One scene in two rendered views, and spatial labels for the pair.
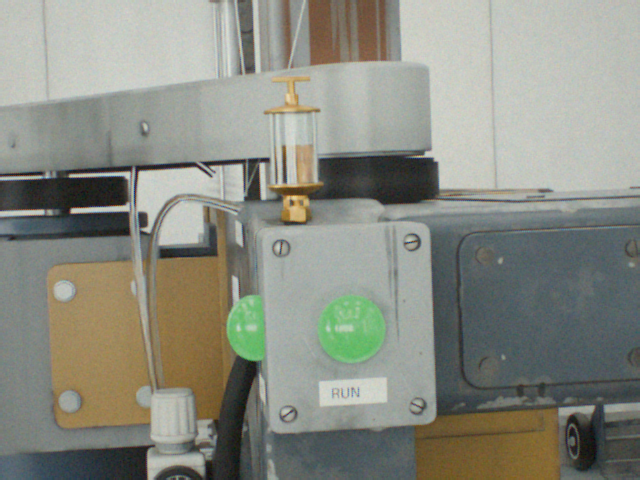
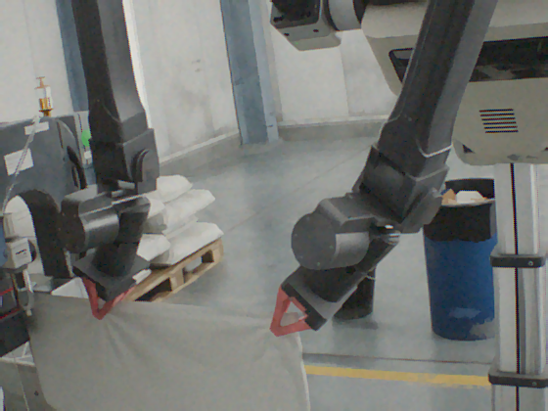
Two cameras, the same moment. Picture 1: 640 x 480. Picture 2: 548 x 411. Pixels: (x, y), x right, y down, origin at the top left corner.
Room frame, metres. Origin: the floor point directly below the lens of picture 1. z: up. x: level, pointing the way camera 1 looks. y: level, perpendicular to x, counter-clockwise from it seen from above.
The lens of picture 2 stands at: (1.36, 0.94, 1.39)
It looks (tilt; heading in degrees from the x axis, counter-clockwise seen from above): 13 degrees down; 216
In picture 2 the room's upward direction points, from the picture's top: 8 degrees counter-clockwise
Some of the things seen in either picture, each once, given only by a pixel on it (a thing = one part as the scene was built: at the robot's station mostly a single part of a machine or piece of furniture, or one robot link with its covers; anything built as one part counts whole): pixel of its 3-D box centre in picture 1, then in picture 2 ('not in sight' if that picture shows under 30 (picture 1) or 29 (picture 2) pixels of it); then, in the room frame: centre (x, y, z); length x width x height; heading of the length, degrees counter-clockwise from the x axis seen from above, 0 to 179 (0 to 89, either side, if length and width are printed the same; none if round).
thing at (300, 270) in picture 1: (342, 323); (71, 139); (0.59, -0.01, 1.29); 0.08 x 0.05 x 0.09; 97
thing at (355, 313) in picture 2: not in sight; (350, 288); (-1.54, -0.72, 0.13); 0.30 x 0.30 x 0.26
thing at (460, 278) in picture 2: not in sight; (469, 258); (-1.53, -0.06, 0.32); 0.51 x 0.48 x 0.65; 7
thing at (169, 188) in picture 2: not in sight; (138, 191); (-1.83, -2.39, 0.56); 0.67 x 0.43 x 0.15; 97
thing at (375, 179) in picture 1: (364, 181); not in sight; (0.77, -0.03, 1.35); 0.09 x 0.09 x 0.03
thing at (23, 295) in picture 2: not in sight; (22, 289); (0.82, 0.10, 1.11); 0.03 x 0.03 x 0.06
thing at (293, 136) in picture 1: (293, 148); (44, 98); (0.65, 0.01, 1.37); 0.03 x 0.02 x 0.03; 97
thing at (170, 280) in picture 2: not in sight; (124, 277); (-1.50, -2.32, 0.07); 1.20 x 0.82 x 0.14; 9
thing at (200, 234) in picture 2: not in sight; (173, 244); (-1.84, -2.16, 0.20); 0.67 x 0.43 x 0.15; 7
